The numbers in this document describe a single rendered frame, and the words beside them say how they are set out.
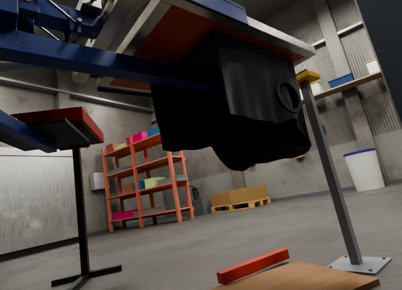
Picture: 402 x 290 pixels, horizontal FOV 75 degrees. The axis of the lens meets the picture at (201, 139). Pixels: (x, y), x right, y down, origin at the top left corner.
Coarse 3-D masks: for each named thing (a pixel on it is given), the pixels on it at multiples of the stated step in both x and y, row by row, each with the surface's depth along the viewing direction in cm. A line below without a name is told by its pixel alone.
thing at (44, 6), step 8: (40, 0) 73; (40, 8) 72; (48, 8) 74; (64, 8) 77; (72, 8) 78; (40, 16) 73; (48, 16) 74; (56, 16) 75; (64, 16) 76; (80, 16) 79; (88, 16) 81; (96, 16) 83; (40, 24) 76; (48, 24) 76; (56, 24) 77; (64, 24) 78; (88, 24) 80; (96, 24) 82; (88, 32) 83; (96, 32) 84
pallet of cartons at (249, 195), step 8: (224, 192) 686; (232, 192) 668; (240, 192) 651; (248, 192) 637; (256, 192) 663; (264, 192) 688; (216, 200) 704; (224, 200) 685; (232, 200) 666; (240, 200) 650; (248, 200) 636; (256, 200) 644; (264, 200) 690; (216, 208) 713; (224, 208) 737; (232, 208) 666; (240, 208) 657; (248, 208) 633
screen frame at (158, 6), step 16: (160, 0) 70; (176, 0) 71; (144, 16) 77; (160, 16) 76; (208, 16) 80; (144, 32) 82; (256, 32) 93; (272, 32) 97; (128, 48) 88; (288, 48) 108; (304, 48) 111; (96, 80) 111
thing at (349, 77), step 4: (344, 76) 583; (348, 76) 579; (352, 76) 579; (332, 80) 598; (336, 80) 593; (340, 80) 588; (344, 80) 584; (348, 80) 579; (352, 80) 574; (332, 84) 598; (336, 84) 593; (340, 84) 588
